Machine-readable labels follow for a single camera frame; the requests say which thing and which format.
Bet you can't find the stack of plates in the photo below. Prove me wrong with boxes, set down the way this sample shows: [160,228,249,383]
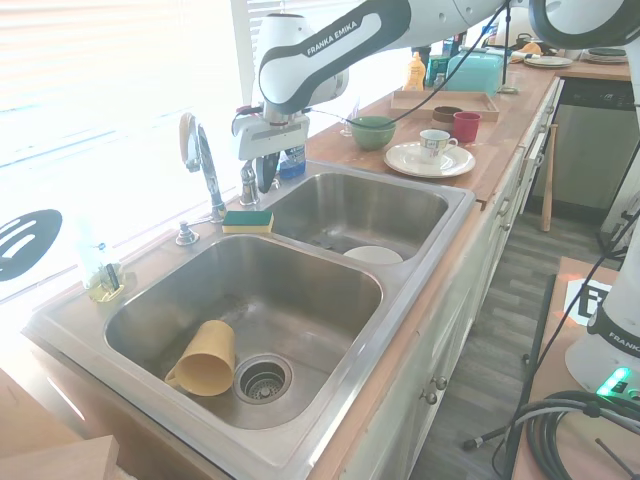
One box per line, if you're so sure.
[579,47,632,65]

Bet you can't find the grey coiled cable bundle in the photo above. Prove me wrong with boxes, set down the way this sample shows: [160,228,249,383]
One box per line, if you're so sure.
[499,389,640,480]

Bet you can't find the chrome faucet handle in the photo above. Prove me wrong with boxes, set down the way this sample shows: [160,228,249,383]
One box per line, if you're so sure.
[238,163,261,207]

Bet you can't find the blue dish soap bottle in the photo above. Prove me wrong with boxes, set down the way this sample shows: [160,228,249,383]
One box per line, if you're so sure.
[277,145,307,180]

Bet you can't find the cream flat plate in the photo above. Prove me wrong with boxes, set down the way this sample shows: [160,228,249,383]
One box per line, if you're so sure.
[522,54,574,69]

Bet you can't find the white plate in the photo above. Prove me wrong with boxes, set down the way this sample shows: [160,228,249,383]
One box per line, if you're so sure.
[342,244,404,266]

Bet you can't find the clear bottle yellow liquid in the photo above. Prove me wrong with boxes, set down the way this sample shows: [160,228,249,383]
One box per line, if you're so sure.
[74,214,137,305]

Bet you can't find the red cup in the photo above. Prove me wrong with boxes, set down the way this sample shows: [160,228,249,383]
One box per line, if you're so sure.
[452,111,482,143]

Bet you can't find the yellow green sponge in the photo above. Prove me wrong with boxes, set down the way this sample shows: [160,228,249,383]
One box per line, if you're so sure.
[221,209,275,235]

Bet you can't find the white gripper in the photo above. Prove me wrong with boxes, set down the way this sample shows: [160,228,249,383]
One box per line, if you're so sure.
[236,115,310,194]

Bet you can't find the white fiducial marker sheet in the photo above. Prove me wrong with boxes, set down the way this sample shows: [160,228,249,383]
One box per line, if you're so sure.
[562,278,619,329]

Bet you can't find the brown cup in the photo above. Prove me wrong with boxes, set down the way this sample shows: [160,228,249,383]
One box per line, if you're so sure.
[432,105,465,134]

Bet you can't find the white floral teacup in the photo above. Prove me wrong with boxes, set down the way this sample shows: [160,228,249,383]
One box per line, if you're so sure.
[418,128,460,165]

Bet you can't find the metal drain strainer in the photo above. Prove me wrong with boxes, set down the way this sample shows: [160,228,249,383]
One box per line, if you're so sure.
[233,353,295,404]

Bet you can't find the cream dinner plate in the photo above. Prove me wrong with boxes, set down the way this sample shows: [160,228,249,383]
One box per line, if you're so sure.
[383,142,476,180]

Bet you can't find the black slotted spatula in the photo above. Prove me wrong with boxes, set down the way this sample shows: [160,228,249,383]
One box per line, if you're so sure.
[0,208,64,283]

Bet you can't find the white kitchen cabinet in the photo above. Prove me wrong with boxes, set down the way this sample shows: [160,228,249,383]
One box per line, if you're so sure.
[309,79,564,480]

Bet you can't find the chrome sink faucet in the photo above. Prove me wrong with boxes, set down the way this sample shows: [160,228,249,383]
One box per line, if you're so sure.
[178,112,227,224]

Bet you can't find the wooden tray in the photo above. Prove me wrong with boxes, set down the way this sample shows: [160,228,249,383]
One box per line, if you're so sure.
[389,89,501,124]

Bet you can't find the green ceramic bowl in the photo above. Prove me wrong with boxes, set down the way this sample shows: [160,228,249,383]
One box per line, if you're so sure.
[349,115,399,152]

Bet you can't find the white window blinds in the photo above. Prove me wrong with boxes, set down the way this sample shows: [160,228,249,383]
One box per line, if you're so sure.
[248,0,291,31]

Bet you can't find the black dishwasher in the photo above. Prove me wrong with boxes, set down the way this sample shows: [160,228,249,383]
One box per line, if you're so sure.
[529,77,640,212]

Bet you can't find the clear wine glass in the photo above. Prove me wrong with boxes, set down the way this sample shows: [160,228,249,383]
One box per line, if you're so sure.
[339,97,362,137]

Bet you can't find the teal toaster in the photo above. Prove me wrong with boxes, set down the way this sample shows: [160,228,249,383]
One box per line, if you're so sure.
[445,49,506,97]

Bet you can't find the wrist camera with red mount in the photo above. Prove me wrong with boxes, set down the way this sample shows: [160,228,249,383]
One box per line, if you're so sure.
[230,105,265,137]

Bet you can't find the black base cable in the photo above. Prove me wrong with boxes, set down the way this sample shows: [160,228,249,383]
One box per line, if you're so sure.
[492,94,640,480]

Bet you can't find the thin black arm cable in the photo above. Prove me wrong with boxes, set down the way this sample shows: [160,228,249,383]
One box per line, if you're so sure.
[344,0,512,127]

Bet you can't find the chrome soap dispenser pump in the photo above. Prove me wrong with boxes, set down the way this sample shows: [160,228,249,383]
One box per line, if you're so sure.
[174,218,201,247]

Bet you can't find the yellow plastic cup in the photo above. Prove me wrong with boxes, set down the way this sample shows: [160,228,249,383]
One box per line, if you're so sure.
[164,319,237,398]

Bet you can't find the yellow mustard bottle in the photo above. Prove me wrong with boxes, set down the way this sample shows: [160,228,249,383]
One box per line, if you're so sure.
[403,50,426,93]

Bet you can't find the stainless steel double sink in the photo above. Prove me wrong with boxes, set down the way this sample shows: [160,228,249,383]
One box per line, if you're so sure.
[29,158,476,479]

